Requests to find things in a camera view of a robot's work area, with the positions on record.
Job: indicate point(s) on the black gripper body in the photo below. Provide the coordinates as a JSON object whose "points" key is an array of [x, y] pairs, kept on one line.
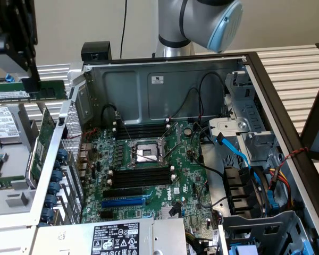
{"points": [[16, 18]]}

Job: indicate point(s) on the green RAM stick white label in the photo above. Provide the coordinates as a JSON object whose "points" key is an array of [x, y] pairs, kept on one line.
{"points": [[50, 89]]}

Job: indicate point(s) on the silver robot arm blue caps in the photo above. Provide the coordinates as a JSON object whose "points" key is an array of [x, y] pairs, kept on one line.
{"points": [[191, 21]]}

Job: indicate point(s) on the RAM slot white latches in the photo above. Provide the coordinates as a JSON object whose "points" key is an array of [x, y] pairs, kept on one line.
{"points": [[142, 184], [143, 131], [142, 176], [143, 124]]}

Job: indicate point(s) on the silver hard disk white label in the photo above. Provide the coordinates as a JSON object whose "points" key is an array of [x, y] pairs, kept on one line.
{"points": [[2, 122]]}

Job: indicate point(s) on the black box with port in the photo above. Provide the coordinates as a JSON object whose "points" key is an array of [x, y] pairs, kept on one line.
{"points": [[93, 51]]}

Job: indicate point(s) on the blue slot retainer clip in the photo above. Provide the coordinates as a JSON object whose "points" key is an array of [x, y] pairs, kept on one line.
{"points": [[51, 200], [62, 154], [57, 175], [46, 214], [54, 187]]}

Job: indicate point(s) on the grey parts rack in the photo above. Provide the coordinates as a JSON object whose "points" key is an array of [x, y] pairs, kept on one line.
{"points": [[16, 159]]}

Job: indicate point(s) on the tall silver port block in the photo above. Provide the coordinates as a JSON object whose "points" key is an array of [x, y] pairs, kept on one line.
{"points": [[84, 159], [86, 149]]}

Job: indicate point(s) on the open PC case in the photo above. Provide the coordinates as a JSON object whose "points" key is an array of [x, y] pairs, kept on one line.
{"points": [[122, 93]]}

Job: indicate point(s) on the silver USB port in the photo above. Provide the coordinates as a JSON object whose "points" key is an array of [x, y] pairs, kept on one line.
{"points": [[83, 166], [82, 174]]}

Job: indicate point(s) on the thin metal locking lever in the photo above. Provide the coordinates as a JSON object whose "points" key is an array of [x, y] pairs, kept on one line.
{"points": [[146, 156], [126, 128]]}

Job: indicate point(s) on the white case sticker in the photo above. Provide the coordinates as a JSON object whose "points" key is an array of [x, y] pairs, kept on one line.
{"points": [[157, 79]]}

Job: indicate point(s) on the CPU socket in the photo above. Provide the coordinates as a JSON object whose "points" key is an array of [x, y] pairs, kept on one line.
{"points": [[146, 147]]}

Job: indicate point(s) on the long black expansion slot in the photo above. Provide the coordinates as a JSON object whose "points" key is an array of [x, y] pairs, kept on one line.
{"points": [[122, 193]]}

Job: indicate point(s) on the blue expansion slot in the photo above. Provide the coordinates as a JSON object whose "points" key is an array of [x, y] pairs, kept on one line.
{"points": [[122, 203]]}

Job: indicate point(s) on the short black expansion slot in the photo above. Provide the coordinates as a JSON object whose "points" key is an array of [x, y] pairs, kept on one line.
{"points": [[106, 215]]}

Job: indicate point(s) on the round coin battery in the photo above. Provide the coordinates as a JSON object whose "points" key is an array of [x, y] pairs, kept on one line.
{"points": [[187, 130]]}

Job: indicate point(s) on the green motherboard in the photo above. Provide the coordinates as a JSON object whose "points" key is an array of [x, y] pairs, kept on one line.
{"points": [[180, 159]]}

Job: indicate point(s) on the silver finned heat sink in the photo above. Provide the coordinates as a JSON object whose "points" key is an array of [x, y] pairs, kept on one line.
{"points": [[164, 212]]}

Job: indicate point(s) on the silver power supply with label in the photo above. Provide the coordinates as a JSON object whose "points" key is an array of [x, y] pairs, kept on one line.
{"points": [[162, 239]]}

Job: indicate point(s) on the silver metal disk bay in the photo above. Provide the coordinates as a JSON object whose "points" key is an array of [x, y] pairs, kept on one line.
{"points": [[255, 111]]}

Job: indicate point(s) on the blue plastic bay latch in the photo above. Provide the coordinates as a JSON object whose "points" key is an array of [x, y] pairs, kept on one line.
{"points": [[272, 199]]}

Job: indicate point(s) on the blue plastic bay clip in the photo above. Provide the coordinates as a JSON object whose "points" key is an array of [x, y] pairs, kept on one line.
{"points": [[309, 247], [243, 250]]}

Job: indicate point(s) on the grey perforated disk bay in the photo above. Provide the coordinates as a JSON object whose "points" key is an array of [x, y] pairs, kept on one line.
{"points": [[268, 228]]}

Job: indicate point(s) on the blue disk rail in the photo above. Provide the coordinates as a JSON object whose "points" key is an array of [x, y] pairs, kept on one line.
{"points": [[9, 77]]}

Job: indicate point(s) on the green graphics card silver bracket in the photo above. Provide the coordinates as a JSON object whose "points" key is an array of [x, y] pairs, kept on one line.
{"points": [[43, 138]]}

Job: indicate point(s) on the grey plastic disk bracket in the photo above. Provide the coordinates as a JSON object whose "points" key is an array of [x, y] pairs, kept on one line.
{"points": [[228, 125]]}

